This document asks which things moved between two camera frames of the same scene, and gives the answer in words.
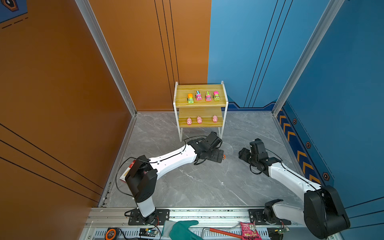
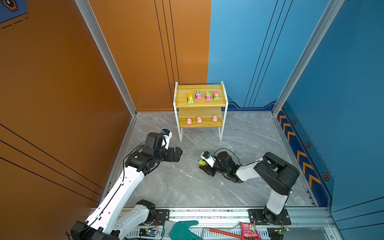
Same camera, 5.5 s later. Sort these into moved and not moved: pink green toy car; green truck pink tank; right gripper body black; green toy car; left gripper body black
Moved: left gripper body black; right gripper body black
Not moved: green truck pink tank; pink green toy car; green toy car
